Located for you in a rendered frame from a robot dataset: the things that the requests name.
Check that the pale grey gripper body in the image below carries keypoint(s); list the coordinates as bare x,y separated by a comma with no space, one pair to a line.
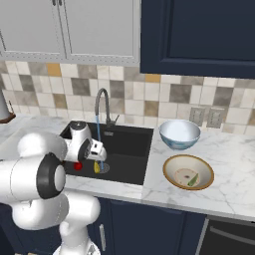
99,156

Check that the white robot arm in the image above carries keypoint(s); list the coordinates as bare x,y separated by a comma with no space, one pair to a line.
40,176

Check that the yellow lemon wedge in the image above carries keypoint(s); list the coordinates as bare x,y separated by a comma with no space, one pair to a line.
96,167

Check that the red apple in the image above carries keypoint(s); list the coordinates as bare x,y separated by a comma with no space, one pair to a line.
77,166

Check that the black sink basin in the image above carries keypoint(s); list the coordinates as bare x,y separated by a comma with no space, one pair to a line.
129,156

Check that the grey arched sink faucet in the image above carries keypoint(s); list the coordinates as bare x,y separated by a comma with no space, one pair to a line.
100,96

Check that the blue and white bowl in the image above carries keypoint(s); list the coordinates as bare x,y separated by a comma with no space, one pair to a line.
179,134

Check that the brown rimmed beige bowl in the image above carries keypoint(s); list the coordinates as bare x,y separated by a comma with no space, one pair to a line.
188,172

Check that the blue water stream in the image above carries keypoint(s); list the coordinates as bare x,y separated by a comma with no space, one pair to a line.
99,139

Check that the navy lower cupboard door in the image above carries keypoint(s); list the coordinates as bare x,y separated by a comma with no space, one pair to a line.
99,212
152,229

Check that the navy cupboard door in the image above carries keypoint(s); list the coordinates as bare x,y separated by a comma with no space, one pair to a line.
199,33
152,229
99,212

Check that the white appliance on brown base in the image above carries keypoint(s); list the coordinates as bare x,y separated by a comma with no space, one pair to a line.
5,109

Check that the grey upper cupboard door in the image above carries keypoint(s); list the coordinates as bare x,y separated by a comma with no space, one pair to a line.
30,26
99,28

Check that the black dishwasher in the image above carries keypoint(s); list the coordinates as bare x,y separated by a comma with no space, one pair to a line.
229,237

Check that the navy upper cupboard door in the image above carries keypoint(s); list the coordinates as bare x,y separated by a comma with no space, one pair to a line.
199,33

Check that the grey wall outlet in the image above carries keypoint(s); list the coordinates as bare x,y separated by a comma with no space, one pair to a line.
215,118
197,116

